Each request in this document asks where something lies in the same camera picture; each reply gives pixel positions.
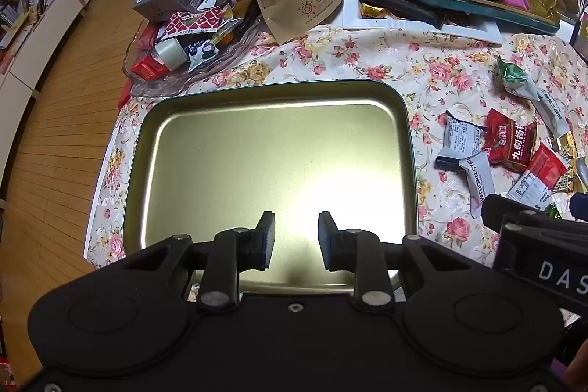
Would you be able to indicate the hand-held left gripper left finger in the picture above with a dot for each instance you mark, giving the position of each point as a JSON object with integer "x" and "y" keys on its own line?
{"x": 270, "y": 241}

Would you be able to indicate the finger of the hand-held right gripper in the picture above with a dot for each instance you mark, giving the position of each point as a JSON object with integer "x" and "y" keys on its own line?
{"x": 579, "y": 206}
{"x": 510, "y": 210}

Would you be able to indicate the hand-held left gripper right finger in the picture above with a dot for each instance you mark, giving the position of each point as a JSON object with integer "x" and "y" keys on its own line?
{"x": 324, "y": 241}

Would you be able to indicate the black gold patterned packet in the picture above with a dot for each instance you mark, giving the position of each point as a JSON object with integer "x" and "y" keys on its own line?
{"x": 566, "y": 180}

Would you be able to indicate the white strip snack packet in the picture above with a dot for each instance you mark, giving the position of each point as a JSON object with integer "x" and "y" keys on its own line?
{"x": 477, "y": 183}

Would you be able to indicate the red white snack packet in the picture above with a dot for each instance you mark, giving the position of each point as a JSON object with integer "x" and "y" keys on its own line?
{"x": 537, "y": 176}

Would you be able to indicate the gold foil snack packet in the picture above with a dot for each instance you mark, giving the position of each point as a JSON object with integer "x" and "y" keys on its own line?
{"x": 562, "y": 142}

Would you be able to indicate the dark red snack packet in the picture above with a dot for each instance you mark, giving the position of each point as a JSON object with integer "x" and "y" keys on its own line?
{"x": 510, "y": 139}

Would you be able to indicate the grey black snack packet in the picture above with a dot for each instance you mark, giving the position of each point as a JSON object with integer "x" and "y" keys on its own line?
{"x": 459, "y": 139}

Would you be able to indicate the gold metal tin tray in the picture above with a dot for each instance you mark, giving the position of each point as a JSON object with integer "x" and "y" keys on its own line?
{"x": 275, "y": 153}

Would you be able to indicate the white grey snack packet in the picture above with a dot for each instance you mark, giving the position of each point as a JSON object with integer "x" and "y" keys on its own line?
{"x": 553, "y": 109}

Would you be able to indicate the green snack packet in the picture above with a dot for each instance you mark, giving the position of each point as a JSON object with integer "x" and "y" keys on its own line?
{"x": 512, "y": 75}

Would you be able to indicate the clear glass plate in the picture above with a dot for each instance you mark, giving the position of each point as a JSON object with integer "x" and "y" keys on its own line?
{"x": 216, "y": 70}

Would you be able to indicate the floral tablecloth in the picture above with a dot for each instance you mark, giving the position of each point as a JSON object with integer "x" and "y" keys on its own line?
{"x": 367, "y": 66}

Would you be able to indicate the blue white snack packet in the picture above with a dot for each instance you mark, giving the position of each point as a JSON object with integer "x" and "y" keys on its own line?
{"x": 202, "y": 54}

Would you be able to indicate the small red snack packet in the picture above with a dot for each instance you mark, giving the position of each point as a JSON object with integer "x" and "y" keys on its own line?
{"x": 149, "y": 68}

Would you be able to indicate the grey tape roll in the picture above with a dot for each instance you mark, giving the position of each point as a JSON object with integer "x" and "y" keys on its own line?
{"x": 170, "y": 52}

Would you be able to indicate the red patterned snack packet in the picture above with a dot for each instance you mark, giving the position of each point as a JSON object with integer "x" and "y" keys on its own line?
{"x": 193, "y": 22}

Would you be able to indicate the black chocolate box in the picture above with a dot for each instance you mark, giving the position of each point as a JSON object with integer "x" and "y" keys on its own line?
{"x": 395, "y": 4}

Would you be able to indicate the maroon snack packet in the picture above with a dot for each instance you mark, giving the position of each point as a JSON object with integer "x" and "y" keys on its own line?
{"x": 147, "y": 37}

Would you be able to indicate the white low cabinet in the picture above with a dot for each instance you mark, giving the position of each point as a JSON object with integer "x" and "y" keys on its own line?
{"x": 41, "y": 38}

